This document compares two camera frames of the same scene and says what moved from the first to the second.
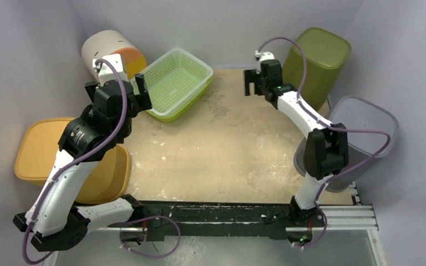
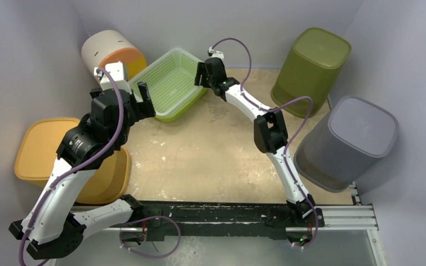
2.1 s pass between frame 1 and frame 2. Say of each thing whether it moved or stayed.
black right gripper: moved
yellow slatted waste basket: stayed
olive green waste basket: stayed
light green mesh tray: stayed
